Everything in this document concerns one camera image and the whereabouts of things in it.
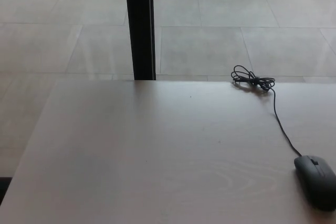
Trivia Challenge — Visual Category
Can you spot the black computer mouse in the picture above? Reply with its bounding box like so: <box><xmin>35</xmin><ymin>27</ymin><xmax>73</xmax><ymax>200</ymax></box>
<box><xmin>293</xmin><ymin>155</ymin><xmax>336</xmax><ymax>212</ymax></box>

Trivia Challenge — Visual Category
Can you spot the black vertical post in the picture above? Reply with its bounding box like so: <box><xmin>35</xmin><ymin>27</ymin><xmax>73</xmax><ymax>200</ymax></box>
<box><xmin>124</xmin><ymin>0</ymin><xmax>156</xmax><ymax>81</ymax></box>

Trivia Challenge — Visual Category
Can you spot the black mouse cable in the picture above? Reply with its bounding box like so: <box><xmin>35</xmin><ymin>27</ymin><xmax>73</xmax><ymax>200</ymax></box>
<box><xmin>230</xmin><ymin>65</ymin><xmax>302</xmax><ymax>157</ymax></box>

